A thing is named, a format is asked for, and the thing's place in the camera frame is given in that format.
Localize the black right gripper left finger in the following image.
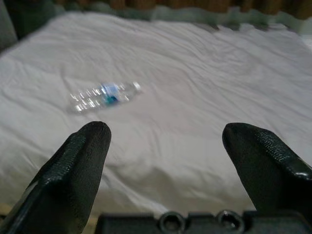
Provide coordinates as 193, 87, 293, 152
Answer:
0, 121, 112, 234

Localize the brown red pleated curtain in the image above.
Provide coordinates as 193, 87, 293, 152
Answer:
55, 0, 312, 16

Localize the clear plastic water bottle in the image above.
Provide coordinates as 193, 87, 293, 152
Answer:
67, 81, 142, 114

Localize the light grey crumpled duvet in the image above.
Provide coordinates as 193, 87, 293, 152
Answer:
0, 11, 312, 218

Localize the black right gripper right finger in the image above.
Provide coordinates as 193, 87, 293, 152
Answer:
222, 122, 312, 215

